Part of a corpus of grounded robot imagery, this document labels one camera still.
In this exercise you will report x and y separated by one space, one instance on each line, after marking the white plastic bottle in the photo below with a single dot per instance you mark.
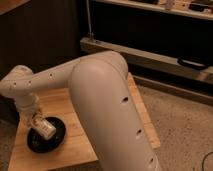
43 127

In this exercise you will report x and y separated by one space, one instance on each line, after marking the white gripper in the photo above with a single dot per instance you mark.
29 110

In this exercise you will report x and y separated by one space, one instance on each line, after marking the metal pole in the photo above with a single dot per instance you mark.
90 31

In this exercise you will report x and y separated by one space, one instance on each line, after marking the wooden table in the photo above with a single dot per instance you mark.
50 156

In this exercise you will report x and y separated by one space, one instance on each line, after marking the black ceramic bowl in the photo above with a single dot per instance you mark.
38 144

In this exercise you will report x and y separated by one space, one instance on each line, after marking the upper wooden shelf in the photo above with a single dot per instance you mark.
156 8

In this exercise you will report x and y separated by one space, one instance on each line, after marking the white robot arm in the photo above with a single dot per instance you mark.
98 89

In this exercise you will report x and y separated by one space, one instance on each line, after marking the grey metal beam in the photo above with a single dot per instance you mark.
148 60

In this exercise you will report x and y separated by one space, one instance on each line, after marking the black object on beam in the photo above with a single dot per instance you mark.
192 65

